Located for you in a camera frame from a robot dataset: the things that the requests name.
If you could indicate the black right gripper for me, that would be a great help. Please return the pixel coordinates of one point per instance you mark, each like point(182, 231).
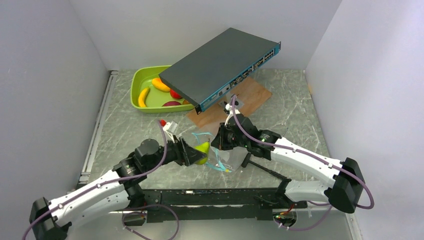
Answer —
point(219, 141)

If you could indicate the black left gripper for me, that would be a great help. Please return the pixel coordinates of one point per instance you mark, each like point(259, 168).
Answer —
point(181, 157)

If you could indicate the clear zip top bag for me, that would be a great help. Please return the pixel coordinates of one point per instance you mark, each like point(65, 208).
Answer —
point(221, 160)

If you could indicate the orange toy mango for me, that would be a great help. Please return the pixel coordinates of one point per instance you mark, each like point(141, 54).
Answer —
point(158, 84)

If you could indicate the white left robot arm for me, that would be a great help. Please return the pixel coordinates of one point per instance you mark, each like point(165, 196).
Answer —
point(117, 189)

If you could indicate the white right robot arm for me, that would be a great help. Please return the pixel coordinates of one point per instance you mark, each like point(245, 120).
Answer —
point(338, 183)

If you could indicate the black rubber mallet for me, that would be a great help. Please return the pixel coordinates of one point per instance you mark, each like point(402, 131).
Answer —
point(247, 161)

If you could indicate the dark red toy fruit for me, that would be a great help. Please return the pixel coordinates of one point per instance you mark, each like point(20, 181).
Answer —
point(171, 103)

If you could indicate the wooden board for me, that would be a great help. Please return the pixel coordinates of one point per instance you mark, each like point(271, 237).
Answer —
point(250, 92)

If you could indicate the red toy apple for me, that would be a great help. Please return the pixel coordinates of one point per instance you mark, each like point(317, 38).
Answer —
point(174, 95)

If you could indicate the yellow toy banana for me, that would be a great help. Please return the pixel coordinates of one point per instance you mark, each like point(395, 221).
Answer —
point(142, 97)

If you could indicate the lime green plastic tray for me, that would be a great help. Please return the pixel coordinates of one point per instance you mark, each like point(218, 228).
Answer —
point(148, 94)

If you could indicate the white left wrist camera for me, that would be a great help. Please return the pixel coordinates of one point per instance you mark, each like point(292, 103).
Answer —
point(170, 128)

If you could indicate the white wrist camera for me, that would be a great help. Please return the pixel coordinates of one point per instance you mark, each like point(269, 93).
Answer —
point(230, 110)
point(170, 128)

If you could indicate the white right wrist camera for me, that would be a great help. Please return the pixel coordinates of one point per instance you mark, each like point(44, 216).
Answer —
point(230, 110)

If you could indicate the metal stand bracket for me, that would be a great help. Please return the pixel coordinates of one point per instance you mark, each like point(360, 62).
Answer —
point(227, 100)

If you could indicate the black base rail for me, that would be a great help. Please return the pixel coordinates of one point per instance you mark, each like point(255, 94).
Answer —
point(212, 204)

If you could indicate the dark grey network switch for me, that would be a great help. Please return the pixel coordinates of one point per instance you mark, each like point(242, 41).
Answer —
point(211, 71)

